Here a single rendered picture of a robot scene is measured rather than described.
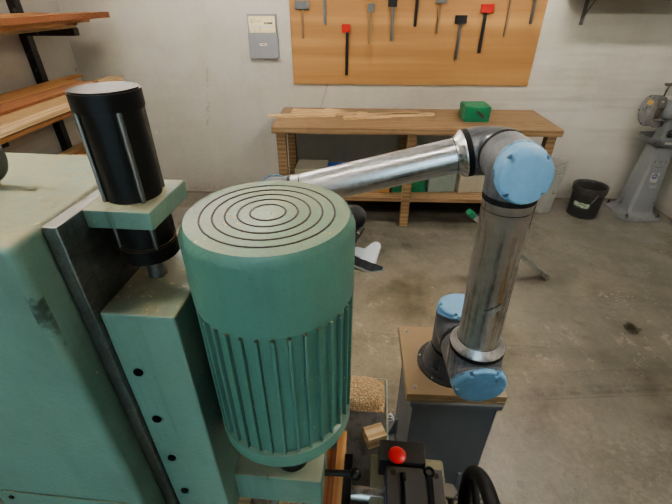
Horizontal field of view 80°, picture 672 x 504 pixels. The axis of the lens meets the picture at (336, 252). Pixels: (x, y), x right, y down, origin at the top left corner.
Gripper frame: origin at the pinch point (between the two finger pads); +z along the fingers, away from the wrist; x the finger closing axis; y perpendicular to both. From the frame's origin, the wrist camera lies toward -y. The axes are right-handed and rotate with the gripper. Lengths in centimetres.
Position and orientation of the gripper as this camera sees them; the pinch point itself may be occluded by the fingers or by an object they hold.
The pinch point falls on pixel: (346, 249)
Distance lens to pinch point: 66.4
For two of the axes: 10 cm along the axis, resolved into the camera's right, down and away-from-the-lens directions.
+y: 5.1, -8.4, 1.7
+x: 8.1, 5.4, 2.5
